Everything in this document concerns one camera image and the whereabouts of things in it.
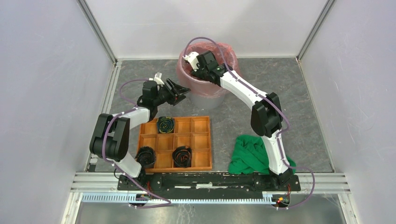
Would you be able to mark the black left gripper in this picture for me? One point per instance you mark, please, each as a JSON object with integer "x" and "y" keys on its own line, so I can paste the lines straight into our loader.
{"x": 178, "y": 90}

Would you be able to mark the grey plastic trash bin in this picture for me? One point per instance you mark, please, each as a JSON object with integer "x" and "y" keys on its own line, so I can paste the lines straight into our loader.
{"x": 207, "y": 100}

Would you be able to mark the red plastic trash bag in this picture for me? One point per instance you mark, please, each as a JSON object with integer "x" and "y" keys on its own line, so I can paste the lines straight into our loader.
{"x": 200, "y": 87}

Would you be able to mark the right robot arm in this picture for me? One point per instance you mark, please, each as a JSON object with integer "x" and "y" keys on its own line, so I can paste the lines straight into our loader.
{"x": 266, "y": 114}

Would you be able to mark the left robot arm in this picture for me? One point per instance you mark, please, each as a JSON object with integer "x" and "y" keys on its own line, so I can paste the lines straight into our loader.
{"x": 110, "y": 138}

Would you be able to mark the dark rolled sock top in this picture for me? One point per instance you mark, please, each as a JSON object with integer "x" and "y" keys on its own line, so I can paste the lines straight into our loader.
{"x": 165, "y": 124}

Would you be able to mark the dark rolled sock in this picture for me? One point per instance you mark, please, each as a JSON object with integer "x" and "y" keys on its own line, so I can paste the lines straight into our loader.
{"x": 146, "y": 156}
{"x": 165, "y": 124}
{"x": 182, "y": 157}

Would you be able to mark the orange wooden compartment tray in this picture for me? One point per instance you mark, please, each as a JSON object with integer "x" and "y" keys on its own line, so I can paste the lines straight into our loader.
{"x": 193, "y": 131}

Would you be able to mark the dark rolled sock bottom middle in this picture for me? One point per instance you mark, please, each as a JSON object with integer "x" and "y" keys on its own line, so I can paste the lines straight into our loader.
{"x": 182, "y": 157}

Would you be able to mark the dark rolled sock bottom left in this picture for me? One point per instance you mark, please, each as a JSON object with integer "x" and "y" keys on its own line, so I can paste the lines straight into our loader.
{"x": 146, "y": 156}

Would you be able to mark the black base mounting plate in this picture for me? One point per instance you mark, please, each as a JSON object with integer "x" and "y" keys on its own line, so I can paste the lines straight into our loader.
{"x": 216, "y": 185}

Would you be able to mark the green cloth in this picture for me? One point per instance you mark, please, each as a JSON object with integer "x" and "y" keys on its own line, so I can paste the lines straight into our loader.
{"x": 250, "y": 155}

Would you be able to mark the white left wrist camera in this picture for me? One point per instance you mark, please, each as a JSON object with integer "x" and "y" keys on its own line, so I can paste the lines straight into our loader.
{"x": 158, "y": 78}

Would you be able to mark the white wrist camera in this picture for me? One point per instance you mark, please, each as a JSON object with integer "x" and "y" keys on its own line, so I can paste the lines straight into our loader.
{"x": 158, "y": 78}
{"x": 192, "y": 59}

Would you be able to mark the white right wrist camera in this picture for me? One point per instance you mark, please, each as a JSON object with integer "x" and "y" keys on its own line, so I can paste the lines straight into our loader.
{"x": 192, "y": 59}

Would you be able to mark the aluminium frame post left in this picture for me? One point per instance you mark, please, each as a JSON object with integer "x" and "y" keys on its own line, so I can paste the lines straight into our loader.
{"x": 97, "y": 30}

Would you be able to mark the aluminium frame post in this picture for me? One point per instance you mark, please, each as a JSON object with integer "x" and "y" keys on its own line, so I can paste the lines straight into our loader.
{"x": 315, "y": 29}
{"x": 97, "y": 30}

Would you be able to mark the aluminium frame post right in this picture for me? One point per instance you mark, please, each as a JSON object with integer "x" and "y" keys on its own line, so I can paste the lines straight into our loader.
{"x": 315, "y": 29}

